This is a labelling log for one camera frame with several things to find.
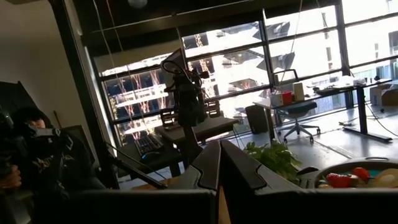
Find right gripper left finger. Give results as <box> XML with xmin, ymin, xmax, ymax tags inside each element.
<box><xmin>34</xmin><ymin>139</ymin><xmax>221</xmax><ymax>224</ymax></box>

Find seated person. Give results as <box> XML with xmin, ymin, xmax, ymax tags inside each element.
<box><xmin>0</xmin><ymin>105</ymin><xmax>106</xmax><ymax>200</ymax></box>

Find black floor bin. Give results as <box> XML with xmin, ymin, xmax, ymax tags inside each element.
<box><xmin>244</xmin><ymin>105</ymin><xmax>270</xmax><ymax>135</ymax></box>

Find red toy apple half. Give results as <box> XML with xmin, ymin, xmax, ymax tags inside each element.
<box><xmin>371</xmin><ymin>167</ymin><xmax>398</xmax><ymax>189</ymax></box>

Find red toy strawberry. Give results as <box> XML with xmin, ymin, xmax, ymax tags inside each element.
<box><xmin>326</xmin><ymin>172</ymin><xmax>353</xmax><ymax>189</ymax></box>

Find black computer mouse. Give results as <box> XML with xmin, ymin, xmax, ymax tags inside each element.
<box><xmin>141</xmin><ymin>151</ymin><xmax>163</xmax><ymax>163</ymax></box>

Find dark office chair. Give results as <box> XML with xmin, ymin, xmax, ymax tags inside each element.
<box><xmin>273</xmin><ymin>68</ymin><xmax>322</xmax><ymax>144</ymax></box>

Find green plant in white pot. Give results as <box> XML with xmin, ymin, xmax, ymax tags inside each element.
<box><xmin>242</xmin><ymin>139</ymin><xmax>301</xmax><ymax>185</ymax></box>

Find small red box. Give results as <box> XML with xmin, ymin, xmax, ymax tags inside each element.
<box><xmin>281</xmin><ymin>91</ymin><xmax>294</xmax><ymax>106</ymax></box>

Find small beige box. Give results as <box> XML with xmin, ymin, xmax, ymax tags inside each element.
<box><xmin>292</xmin><ymin>82</ymin><xmax>305</xmax><ymax>102</ymax></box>

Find blue collapsible colander bowl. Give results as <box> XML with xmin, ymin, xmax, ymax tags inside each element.
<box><xmin>313</xmin><ymin>157</ymin><xmax>398</xmax><ymax>191</ymax></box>

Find brown cardboard box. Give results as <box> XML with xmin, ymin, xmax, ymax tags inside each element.
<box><xmin>369</xmin><ymin>83</ymin><xmax>398</xmax><ymax>107</ymax></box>

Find dark grey desk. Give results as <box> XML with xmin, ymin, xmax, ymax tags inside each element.
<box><xmin>116</xmin><ymin>136</ymin><xmax>187</xmax><ymax>180</ymax></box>

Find black standing desk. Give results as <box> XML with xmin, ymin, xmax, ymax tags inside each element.
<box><xmin>253</xmin><ymin>77</ymin><xmax>393</xmax><ymax>143</ymax></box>

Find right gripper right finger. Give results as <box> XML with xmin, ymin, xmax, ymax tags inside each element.
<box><xmin>220</xmin><ymin>139</ymin><xmax>398</xmax><ymax>224</ymax></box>

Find red toy pear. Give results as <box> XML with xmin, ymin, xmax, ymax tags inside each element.
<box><xmin>351</xmin><ymin>167</ymin><xmax>371</xmax><ymax>182</ymax></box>

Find black keyboard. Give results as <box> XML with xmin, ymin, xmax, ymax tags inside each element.
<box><xmin>135</xmin><ymin>133</ymin><xmax>164</xmax><ymax>156</ymax></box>

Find large window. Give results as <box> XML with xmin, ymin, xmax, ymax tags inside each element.
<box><xmin>99</xmin><ymin>0</ymin><xmax>398</xmax><ymax>147</ymax></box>

